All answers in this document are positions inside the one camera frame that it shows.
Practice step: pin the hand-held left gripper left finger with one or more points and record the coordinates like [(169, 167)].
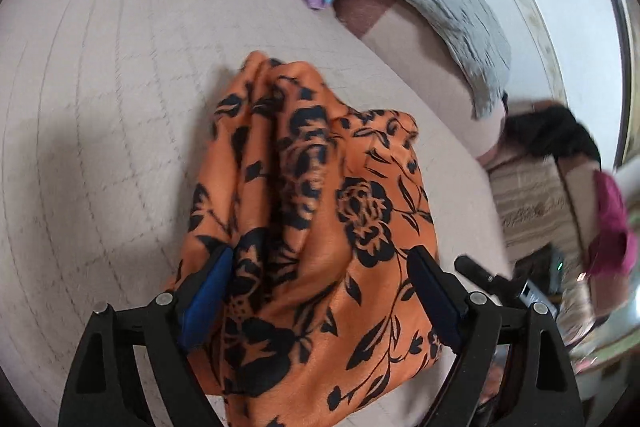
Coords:
[(207, 292)]

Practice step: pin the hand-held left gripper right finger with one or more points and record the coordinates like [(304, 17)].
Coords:
[(435, 297)]

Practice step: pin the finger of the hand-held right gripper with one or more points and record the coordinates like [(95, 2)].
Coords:
[(475, 271)]

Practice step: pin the orange black floral garment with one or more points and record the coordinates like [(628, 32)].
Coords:
[(310, 232)]

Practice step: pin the person's right forearm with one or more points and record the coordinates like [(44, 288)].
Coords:
[(610, 227)]

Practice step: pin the beige patterned rug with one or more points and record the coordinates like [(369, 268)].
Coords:
[(530, 202)]

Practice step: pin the dark cloth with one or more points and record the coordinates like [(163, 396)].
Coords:
[(550, 134)]

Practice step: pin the pink pillow with brown band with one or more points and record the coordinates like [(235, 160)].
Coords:
[(425, 72)]

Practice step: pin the grey quilted blanket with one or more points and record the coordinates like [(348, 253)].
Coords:
[(435, 2)]

